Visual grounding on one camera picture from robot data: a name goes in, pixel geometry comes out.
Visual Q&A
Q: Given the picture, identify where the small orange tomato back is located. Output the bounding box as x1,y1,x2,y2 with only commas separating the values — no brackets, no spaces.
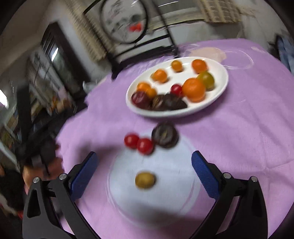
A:
146,88,157,100

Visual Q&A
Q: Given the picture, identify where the green-yellow tomato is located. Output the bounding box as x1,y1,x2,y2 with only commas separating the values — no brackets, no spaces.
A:
197,71,215,91

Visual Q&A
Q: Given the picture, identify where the yellow-orange tomato right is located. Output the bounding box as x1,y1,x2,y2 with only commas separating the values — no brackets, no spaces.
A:
170,60,183,72

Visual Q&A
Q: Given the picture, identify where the dark passion fruit back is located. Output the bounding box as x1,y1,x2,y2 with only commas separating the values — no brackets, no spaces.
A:
164,94,187,110

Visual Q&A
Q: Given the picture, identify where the blue cloth on chair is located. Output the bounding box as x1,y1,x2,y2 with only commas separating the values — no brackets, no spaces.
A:
276,35,294,75

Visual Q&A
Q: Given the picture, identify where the dark red plum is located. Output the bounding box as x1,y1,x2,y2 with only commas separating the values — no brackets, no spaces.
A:
131,91,150,109

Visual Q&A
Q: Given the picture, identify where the large dark passion fruit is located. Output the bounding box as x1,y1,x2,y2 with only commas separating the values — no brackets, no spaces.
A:
151,122,179,148

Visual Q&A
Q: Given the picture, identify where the dark brown passion fruit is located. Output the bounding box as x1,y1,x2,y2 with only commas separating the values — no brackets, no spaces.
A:
151,95,166,111

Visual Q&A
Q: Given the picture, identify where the large orange mandarin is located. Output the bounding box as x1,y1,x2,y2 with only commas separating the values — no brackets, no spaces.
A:
182,78,206,103

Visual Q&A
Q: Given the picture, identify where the small green-yellow longan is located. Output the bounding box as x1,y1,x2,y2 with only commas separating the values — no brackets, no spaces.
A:
135,172,156,189

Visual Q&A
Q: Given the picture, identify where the bookshelf with books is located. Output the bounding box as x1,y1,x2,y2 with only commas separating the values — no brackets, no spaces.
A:
1,90,20,171

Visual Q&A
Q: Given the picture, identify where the small red cherry tomato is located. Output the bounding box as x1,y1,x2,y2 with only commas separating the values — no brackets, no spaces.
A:
124,133,139,149

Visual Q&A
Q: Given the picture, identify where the beige checked curtain right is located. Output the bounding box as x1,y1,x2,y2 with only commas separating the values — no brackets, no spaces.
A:
197,0,241,23

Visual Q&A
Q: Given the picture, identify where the small orange tomato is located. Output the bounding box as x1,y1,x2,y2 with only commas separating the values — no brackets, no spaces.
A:
146,88,157,100
137,82,151,92

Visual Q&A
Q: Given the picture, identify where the beige checked curtain left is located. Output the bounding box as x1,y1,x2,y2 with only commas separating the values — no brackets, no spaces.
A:
62,0,114,62

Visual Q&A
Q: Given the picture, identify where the black framed round painting screen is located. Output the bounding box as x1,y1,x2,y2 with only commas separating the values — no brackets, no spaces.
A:
83,1,180,80

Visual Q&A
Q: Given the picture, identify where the person's left hand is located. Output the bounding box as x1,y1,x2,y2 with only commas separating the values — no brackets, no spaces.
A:
22,158,64,194

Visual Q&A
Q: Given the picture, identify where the beige checked curtain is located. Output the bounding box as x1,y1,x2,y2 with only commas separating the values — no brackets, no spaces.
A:
62,0,114,62
197,0,241,23

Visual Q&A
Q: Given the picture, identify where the white oval plate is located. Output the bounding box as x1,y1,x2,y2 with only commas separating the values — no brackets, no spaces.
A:
126,57,229,118

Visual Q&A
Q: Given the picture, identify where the dark wooden framed cabinet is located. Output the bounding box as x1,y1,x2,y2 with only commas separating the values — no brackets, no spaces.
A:
41,22,90,101

